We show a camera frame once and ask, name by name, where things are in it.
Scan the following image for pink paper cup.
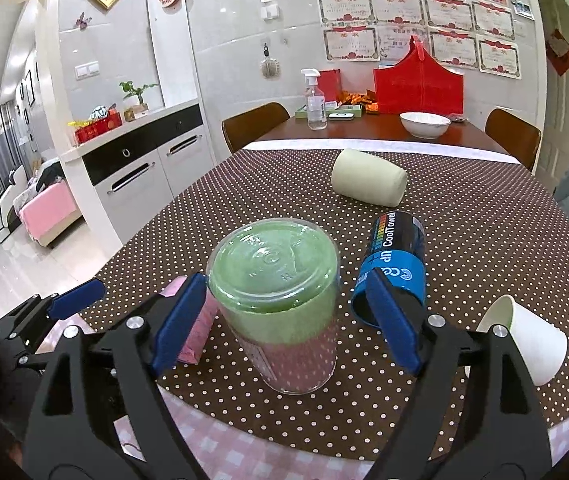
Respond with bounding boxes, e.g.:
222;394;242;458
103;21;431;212
153;275;219;367

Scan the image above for green pink plastic jar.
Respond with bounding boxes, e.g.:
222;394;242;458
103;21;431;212
206;218;341;396

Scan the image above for black blue CoolTowel can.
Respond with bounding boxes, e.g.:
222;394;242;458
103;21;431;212
351;210;426;327

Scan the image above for white paper cup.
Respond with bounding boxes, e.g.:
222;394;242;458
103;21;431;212
472;295;569;387

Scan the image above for pale green felt cup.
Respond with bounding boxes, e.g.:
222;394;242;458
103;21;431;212
331;150;408;208

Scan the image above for pink blanket sofa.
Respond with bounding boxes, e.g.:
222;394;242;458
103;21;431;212
0;157;83;247

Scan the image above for white black sideboard cabinet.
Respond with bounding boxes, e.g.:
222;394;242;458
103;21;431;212
61;99;215;255

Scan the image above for red box on sideboard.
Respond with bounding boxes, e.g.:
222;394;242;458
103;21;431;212
75;112;123;144

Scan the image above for small potted green plant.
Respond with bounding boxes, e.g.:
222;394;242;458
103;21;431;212
118;80;158;122

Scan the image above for brown polka dot tablecloth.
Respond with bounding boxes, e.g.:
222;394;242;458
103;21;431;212
84;150;569;460

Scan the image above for left brown wooden chair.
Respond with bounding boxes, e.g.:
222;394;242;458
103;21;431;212
222;102;290;154

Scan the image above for brown wooden chair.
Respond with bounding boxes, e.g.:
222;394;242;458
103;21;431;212
222;102;290;154
485;108;541;171

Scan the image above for right brown wooden chair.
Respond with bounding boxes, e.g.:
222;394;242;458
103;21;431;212
485;108;541;171

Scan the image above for green flat box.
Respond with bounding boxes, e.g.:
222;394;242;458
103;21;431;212
294;104;363;119

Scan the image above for white ceramic bowl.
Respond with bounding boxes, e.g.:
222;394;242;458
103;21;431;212
399;112;451;140

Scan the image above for clear spray bottle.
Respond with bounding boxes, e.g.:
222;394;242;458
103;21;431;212
301;68;327;131

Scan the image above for smartphone on table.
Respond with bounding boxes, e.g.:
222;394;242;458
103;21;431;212
327;113;356;122

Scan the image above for small red box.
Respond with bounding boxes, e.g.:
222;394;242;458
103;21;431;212
318;68;343;103

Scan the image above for orange snack packets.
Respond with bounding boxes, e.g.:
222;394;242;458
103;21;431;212
341;90;379;115

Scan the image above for red gift bag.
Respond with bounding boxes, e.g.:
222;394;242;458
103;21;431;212
373;36;464;116

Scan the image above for red diamond door decoration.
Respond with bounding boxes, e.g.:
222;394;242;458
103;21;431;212
546;28;569;76

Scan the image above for white wall light switch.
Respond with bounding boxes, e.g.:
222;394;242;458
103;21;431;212
74;61;100;80

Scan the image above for hanging wall brush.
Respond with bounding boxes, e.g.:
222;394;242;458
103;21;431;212
260;44;280;79

